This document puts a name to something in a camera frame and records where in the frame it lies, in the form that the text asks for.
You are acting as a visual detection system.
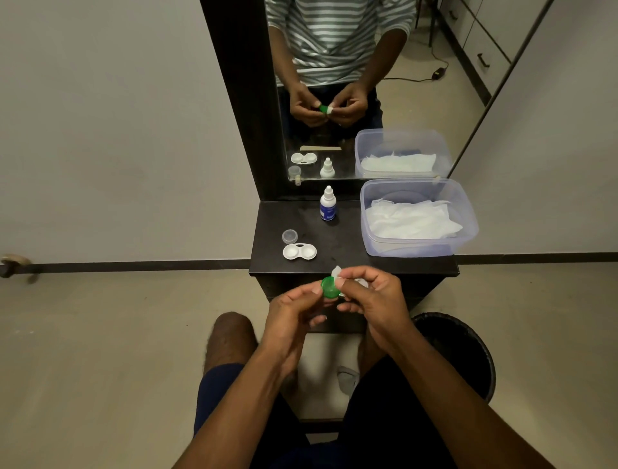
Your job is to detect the person's right hand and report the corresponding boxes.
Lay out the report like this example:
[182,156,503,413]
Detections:
[334,266,422,359]

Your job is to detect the person's left hand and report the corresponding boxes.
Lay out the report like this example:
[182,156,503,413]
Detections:
[258,282,340,381]

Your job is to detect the small white tissue piece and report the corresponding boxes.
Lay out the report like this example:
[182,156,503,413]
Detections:
[331,265,370,291]

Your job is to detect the person's right forearm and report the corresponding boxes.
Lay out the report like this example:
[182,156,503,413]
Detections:
[386,333,557,469]

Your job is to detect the person's left forearm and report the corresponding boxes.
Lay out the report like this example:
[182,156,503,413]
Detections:
[172,349,299,469]

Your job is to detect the white contact lens case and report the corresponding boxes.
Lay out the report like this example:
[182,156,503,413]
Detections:
[282,243,318,261]

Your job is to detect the dark wooden dressing table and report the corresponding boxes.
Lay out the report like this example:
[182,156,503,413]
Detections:
[248,200,460,335]

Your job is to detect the clear plastic storage container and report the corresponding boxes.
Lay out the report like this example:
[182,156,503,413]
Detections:
[360,178,479,258]

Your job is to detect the white eye drop bottle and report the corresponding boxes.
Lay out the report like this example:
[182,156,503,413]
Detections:
[320,186,337,222]

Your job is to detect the grey slipper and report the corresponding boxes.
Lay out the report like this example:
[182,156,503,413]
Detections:
[336,365,361,397]

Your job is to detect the white tissues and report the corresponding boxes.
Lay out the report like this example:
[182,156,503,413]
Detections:
[365,197,463,241]

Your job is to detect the person's left leg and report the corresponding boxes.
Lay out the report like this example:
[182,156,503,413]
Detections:
[203,311,258,378]

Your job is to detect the black round trash bin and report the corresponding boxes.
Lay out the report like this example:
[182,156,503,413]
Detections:
[410,312,497,405]

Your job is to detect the dark blue shorts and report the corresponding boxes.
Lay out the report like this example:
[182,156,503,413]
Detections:
[193,355,457,469]

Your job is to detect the tall wall mirror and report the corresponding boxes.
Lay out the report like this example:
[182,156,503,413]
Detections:
[200,0,556,202]

